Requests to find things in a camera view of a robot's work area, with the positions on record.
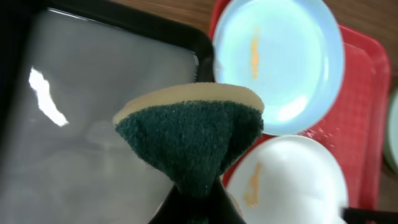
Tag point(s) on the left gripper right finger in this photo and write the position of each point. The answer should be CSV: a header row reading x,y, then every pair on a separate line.
x,y
220,207

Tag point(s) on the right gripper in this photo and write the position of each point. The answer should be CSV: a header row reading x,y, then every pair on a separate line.
x,y
363,216

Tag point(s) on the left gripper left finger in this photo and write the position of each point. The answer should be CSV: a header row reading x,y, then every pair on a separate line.
x,y
174,209

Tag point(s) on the white round plate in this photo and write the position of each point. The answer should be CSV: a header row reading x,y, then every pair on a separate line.
x,y
288,180

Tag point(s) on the green yellow sponge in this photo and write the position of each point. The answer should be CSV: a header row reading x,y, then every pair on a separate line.
x,y
193,132

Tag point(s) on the light blue plate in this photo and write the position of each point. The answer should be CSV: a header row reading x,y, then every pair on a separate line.
x,y
289,52
390,135

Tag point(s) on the red plastic tray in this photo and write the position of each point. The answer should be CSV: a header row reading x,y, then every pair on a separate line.
x,y
353,129

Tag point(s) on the black water tray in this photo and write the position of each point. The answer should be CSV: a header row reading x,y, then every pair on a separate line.
x,y
67,67

